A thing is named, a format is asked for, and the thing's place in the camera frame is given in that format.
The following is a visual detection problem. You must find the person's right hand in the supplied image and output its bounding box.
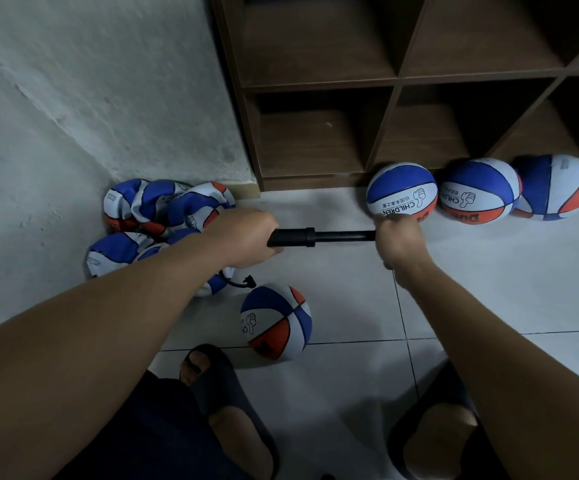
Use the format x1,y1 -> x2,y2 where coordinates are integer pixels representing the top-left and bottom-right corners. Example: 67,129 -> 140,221
373,215 -> 433,291

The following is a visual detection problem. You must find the person's left hand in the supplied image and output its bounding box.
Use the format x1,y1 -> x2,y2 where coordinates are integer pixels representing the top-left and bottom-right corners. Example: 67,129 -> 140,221
200,207 -> 281,271

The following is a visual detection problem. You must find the black hand pump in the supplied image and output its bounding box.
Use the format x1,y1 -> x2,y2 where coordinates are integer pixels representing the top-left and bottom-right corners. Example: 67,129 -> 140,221
224,225 -> 379,292

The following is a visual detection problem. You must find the brown wooden cubby shelf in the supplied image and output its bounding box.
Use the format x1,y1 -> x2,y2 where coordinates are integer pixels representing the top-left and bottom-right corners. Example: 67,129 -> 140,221
208,0 -> 579,192

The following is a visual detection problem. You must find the person's right forearm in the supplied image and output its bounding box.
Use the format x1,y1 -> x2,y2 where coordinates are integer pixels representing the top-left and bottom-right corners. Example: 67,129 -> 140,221
394,263 -> 579,480

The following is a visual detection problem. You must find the person's left forearm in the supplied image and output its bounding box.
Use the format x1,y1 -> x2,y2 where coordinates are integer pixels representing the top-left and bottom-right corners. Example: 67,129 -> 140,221
0,239 -> 231,480

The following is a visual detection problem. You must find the person's left foot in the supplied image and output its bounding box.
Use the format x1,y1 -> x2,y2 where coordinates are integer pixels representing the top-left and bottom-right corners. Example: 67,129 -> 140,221
182,349 -> 276,480

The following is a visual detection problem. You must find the black sandal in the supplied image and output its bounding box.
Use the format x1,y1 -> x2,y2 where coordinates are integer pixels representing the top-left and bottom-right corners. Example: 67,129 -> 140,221
386,359 -> 481,480
178,343 -> 281,480

